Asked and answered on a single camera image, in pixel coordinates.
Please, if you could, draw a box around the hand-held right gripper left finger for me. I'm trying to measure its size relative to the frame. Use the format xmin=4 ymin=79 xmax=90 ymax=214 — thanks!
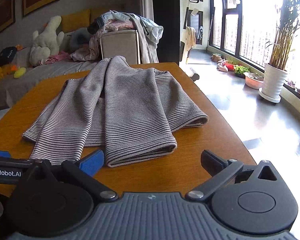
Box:
xmin=25 ymin=149 xmax=118 ymax=203

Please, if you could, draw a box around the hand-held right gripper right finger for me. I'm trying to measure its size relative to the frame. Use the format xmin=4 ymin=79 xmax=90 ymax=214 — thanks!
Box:
xmin=185 ymin=149 xmax=278 ymax=202

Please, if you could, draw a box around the tall bamboo plant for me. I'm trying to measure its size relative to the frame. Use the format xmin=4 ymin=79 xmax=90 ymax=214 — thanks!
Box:
xmin=265 ymin=0 xmax=300 ymax=72

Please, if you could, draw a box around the white plush duck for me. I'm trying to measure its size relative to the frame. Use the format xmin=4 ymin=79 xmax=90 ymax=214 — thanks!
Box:
xmin=29 ymin=15 xmax=65 ymax=67

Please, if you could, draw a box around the light floral cloth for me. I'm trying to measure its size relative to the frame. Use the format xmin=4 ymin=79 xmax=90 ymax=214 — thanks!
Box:
xmin=70 ymin=34 xmax=100 ymax=62

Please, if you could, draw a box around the pile of mixed clothes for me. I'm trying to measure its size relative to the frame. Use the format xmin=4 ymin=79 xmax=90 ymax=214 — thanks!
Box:
xmin=87 ymin=10 xmax=164 ymax=64

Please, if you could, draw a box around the black chair base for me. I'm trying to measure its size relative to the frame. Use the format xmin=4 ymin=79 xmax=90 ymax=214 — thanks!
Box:
xmin=190 ymin=67 xmax=200 ymax=82

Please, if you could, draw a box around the pink basin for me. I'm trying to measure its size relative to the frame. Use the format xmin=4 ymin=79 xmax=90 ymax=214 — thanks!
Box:
xmin=244 ymin=72 xmax=265 ymax=90

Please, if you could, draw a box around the black cap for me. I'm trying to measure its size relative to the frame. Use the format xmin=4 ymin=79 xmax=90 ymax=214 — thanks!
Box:
xmin=0 ymin=46 xmax=18 ymax=65

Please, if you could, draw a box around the black framed window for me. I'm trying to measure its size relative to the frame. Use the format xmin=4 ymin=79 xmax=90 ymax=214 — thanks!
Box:
xmin=210 ymin=0 xmax=300 ymax=93

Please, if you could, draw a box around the yellow-green plush toy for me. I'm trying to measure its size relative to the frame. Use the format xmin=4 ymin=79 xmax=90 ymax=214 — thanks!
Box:
xmin=14 ymin=67 xmax=27 ymax=79

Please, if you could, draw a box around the grey covered sofa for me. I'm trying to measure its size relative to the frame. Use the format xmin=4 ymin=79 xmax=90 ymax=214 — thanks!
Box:
xmin=0 ymin=27 xmax=103 ymax=110

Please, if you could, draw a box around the beige fabric storage box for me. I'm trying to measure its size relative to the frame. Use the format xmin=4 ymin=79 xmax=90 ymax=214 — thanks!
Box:
xmin=99 ymin=29 xmax=141 ymax=64

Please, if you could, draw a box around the pink cloth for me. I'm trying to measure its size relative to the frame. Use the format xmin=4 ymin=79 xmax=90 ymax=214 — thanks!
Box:
xmin=41 ymin=51 xmax=72 ymax=65

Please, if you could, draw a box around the hanging beige towel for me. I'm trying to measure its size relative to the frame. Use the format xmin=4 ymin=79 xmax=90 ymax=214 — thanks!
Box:
xmin=184 ymin=26 xmax=197 ymax=55

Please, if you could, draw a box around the white ribbed plant pot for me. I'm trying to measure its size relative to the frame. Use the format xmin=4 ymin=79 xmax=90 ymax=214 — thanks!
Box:
xmin=258 ymin=63 xmax=288 ymax=105

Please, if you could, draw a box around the grey striped garment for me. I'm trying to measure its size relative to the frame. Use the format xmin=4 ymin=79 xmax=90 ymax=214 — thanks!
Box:
xmin=22 ymin=56 xmax=209 ymax=168

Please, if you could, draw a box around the green seedling tray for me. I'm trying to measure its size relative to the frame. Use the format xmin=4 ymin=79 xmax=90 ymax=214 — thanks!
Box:
xmin=234 ymin=65 xmax=250 ymax=78

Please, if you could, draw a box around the grey curtain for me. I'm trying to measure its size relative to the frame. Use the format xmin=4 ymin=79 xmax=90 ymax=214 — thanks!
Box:
xmin=139 ymin=0 xmax=154 ymax=23

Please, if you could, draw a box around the pair of pink shoes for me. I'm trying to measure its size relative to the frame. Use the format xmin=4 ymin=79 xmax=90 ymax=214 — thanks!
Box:
xmin=217 ymin=59 xmax=229 ymax=72

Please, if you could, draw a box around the yellow cushion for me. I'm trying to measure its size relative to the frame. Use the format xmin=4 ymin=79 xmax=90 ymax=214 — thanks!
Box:
xmin=61 ymin=9 xmax=91 ymax=33
xmin=90 ymin=7 xmax=110 ymax=23

